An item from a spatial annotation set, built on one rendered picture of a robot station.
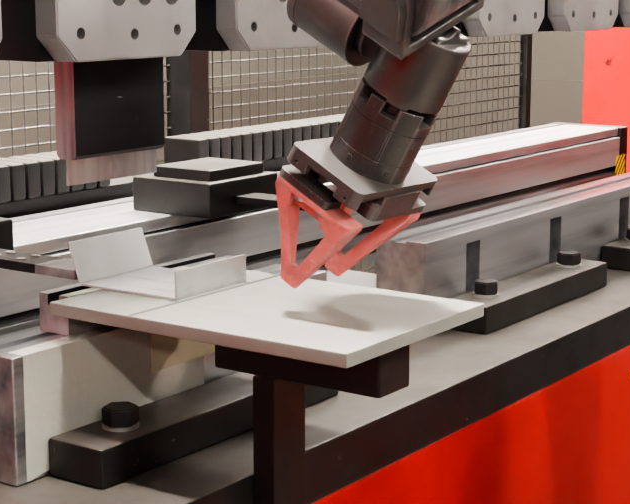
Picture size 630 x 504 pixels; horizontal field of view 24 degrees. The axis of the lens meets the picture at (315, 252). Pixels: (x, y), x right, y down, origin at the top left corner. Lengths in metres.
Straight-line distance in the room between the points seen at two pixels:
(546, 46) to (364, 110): 4.20
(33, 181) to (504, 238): 0.52
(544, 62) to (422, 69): 4.21
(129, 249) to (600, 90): 2.19
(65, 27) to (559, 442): 0.74
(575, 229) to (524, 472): 0.42
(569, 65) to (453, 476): 3.86
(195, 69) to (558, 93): 2.93
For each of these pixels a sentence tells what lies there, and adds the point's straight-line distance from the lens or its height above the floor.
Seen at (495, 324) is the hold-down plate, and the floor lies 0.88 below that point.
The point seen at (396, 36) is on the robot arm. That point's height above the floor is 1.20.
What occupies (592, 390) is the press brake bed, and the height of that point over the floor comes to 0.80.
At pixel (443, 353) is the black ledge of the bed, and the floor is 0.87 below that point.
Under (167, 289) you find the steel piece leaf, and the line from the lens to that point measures 1.10.
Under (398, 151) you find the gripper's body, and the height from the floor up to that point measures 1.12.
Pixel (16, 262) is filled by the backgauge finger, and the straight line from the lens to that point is 1.22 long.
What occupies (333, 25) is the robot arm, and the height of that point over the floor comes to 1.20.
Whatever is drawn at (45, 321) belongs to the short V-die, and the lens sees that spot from 1.12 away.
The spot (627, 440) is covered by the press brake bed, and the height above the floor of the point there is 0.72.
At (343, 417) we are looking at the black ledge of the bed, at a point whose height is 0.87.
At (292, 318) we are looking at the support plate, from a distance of 1.01.
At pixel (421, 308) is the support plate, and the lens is 1.05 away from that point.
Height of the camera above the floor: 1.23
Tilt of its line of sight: 10 degrees down
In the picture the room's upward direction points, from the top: straight up
